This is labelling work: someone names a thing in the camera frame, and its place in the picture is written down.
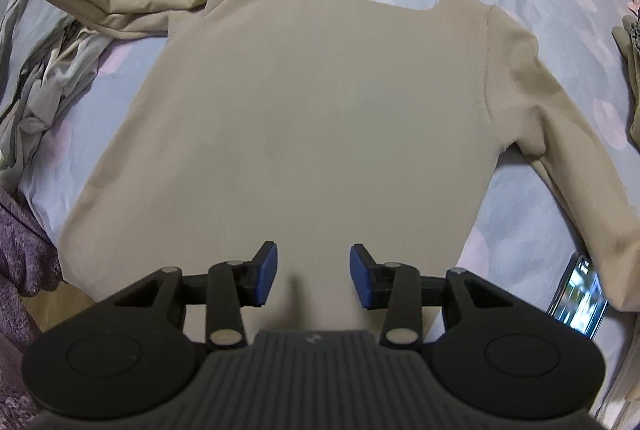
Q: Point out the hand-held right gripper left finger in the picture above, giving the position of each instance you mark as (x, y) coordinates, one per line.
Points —
(266, 274)

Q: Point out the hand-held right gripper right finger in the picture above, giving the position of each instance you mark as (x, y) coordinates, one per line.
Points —
(361, 277)

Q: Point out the beige knit sweater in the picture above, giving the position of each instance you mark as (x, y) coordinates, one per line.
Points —
(310, 110)

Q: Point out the smartphone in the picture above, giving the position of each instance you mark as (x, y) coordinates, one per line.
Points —
(580, 297)

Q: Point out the purple blanket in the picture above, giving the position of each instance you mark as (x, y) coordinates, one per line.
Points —
(25, 270)

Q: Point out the pale grey crumpled garment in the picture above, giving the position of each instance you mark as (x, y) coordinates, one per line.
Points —
(45, 80)

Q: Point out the khaki garment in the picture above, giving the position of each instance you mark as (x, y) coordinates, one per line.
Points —
(634, 85)

